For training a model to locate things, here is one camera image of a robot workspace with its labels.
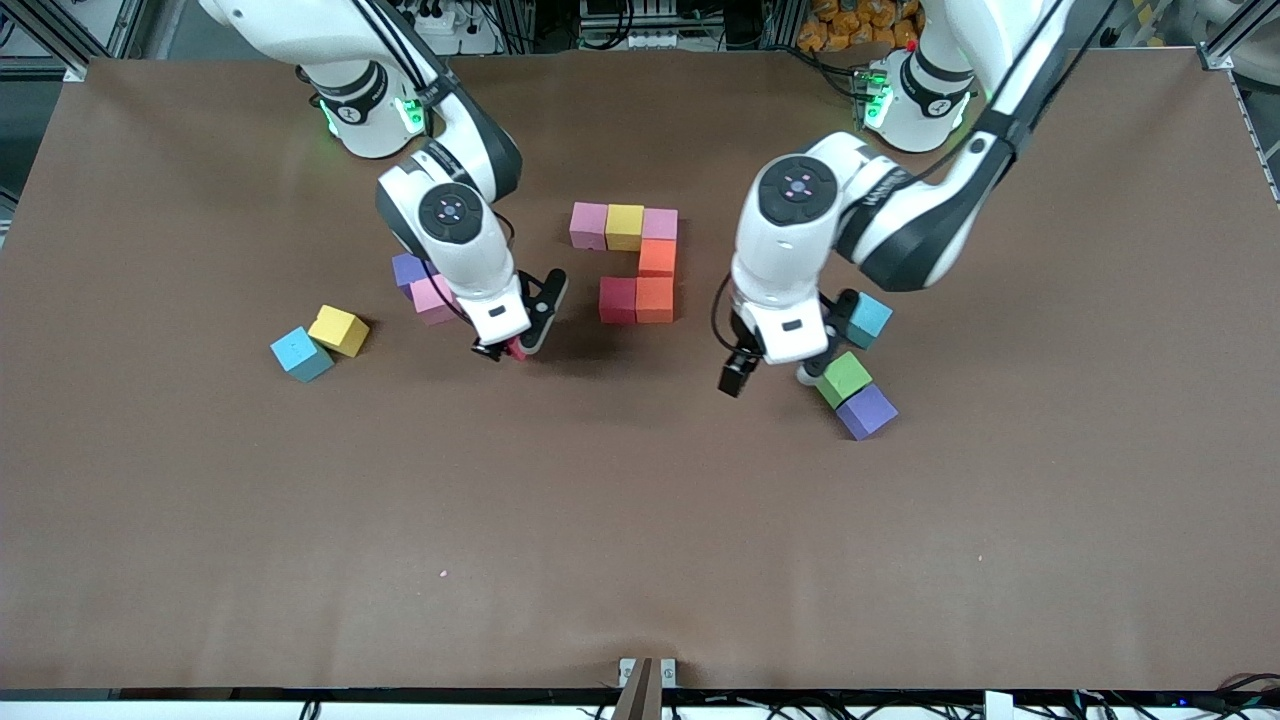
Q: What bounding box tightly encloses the silver mount bracket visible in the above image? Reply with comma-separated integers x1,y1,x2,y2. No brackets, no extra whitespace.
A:
612,656,678,720

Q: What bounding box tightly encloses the cyan foam cube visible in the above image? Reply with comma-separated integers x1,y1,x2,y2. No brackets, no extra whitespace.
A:
270,326,336,384
848,292,894,350

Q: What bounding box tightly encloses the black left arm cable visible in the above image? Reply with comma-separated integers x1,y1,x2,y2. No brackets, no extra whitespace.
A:
711,275,739,357

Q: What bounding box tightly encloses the black floor cable bundle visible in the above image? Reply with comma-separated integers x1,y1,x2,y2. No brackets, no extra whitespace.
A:
1070,672,1280,719

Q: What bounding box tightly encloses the green foam cube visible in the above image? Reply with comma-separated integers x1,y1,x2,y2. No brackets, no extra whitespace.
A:
815,350,874,410

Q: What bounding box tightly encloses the yellow foam cube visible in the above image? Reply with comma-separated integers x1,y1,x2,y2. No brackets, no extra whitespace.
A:
307,304,371,359
605,203,646,252

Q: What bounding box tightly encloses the bag of orange items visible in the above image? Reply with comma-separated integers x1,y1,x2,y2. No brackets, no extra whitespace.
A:
797,0,921,51

